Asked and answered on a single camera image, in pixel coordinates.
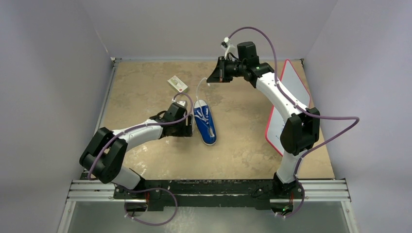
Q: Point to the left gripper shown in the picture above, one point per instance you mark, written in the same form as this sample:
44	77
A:
186	131

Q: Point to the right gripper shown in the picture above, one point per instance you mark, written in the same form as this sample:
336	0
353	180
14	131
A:
220	70

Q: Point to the white shoelace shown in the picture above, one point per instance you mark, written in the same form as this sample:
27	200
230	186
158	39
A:
199	93

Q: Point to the blue canvas sneaker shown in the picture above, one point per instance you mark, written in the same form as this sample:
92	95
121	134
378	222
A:
204	122

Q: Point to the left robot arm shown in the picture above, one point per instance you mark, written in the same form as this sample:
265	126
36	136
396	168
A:
104	155

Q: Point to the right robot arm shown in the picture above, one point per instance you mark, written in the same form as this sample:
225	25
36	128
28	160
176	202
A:
301	124

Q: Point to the small white cardboard box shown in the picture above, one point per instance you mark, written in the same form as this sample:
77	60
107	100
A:
177	84

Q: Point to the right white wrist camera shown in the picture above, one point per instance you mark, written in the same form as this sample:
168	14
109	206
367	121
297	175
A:
228	47

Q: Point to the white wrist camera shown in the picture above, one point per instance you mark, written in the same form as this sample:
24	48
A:
182	103
228	47

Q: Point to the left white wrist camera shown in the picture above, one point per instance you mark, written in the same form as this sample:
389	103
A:
182	103

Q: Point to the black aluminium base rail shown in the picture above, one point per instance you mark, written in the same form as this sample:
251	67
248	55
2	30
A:
260	194

